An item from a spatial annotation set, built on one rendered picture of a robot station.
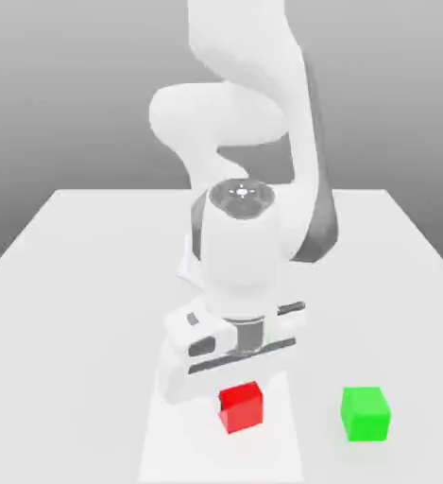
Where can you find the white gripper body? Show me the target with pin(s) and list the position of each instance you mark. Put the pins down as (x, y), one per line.
(221, 372)

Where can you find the small green cube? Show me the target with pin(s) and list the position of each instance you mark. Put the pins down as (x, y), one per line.
(365, 414)

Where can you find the small red cube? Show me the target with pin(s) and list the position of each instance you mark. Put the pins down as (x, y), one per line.
(243, 410)

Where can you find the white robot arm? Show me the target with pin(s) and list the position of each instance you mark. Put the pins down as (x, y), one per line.
(240, 242)

